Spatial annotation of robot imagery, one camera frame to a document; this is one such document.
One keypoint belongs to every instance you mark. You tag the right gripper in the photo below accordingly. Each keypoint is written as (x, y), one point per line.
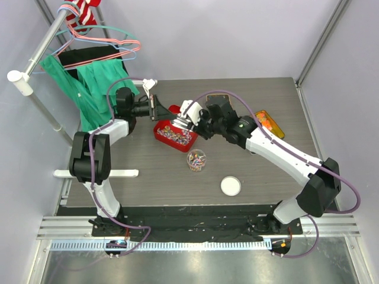
(203, 113)

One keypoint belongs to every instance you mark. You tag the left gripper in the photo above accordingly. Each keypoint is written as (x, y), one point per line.
(159, 112)

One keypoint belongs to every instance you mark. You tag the red square candy box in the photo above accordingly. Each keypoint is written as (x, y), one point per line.
(182, 140)

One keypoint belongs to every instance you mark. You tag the silver metal scoop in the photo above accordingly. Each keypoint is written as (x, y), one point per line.
(182, 123)

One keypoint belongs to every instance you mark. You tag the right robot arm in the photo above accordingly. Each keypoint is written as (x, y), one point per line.
(318, 179)

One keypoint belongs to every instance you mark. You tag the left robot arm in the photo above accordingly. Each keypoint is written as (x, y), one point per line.
(90, 159)

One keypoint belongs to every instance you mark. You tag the gold rectangular tin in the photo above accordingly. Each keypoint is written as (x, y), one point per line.
(214, 96)

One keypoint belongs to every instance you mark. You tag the white rack foot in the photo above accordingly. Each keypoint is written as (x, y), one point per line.
(137, 82)

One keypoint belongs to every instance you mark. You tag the clear plastic round jar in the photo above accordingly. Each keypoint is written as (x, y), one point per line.
(196, 160)

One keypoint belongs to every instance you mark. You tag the white round jar lid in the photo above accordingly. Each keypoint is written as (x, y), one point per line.
(230, 186)

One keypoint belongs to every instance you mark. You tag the green cloth garment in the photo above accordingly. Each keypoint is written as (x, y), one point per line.
(89, 90)

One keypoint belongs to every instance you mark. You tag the white flat bar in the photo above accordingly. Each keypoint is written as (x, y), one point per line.
(65, 174)

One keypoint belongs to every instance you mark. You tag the black garment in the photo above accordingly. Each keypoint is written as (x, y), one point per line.
(90, 53)

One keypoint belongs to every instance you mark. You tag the pink clothes hanger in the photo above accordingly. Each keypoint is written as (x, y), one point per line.
(90, 41)

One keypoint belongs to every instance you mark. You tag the red white striped garment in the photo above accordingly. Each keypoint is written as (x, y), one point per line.
(85, 17)

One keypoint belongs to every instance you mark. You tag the green clothes hanger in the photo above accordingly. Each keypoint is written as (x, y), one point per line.
(100, 33)

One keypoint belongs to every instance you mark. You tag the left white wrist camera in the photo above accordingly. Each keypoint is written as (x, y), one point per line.
(148, 84)

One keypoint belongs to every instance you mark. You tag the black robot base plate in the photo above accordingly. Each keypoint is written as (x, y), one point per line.
(193, 224)

